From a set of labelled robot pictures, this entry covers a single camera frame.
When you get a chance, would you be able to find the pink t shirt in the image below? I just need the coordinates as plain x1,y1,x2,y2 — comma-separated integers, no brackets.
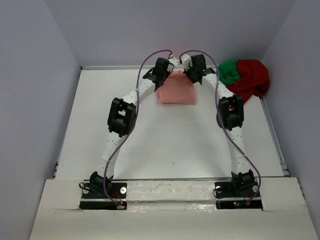
155,70,197,105

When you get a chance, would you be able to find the red t shirt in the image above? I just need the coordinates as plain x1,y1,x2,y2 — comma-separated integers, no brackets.
226,59,270,104

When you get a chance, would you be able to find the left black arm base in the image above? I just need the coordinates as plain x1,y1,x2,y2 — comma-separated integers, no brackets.
79,181,128,211

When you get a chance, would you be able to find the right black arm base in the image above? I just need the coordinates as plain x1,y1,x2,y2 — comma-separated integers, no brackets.
212,181,263,210

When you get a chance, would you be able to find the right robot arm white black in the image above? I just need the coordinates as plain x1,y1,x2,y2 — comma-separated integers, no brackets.
179,52,260,201

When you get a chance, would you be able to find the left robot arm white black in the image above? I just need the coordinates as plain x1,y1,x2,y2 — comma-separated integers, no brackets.
89,54,179,203

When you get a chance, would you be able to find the green t shirt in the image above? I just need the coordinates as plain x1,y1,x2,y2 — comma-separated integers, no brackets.
218,60,241,85

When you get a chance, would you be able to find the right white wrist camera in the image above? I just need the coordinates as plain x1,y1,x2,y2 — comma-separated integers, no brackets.
180,54,193,71

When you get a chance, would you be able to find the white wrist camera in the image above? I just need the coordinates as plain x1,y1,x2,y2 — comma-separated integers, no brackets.
168,54,180,68
180,54,193,71

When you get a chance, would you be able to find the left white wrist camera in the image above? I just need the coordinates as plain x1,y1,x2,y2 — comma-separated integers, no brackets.
168,54,180,68

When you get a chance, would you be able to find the aluminium back rail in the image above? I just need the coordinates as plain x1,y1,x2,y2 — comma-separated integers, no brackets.
80,65,216,71

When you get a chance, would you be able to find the aluminium front rail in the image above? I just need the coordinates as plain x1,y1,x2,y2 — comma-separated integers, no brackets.
112,177,232,182

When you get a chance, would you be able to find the aluminium left side rail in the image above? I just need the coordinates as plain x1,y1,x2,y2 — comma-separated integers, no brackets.
51,160,59,180

